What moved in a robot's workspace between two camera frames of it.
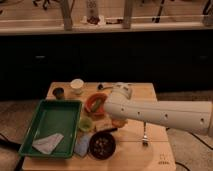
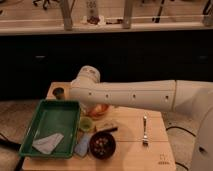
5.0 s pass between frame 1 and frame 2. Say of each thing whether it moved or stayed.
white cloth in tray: stayed
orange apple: moved
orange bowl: stayed
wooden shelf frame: stayed
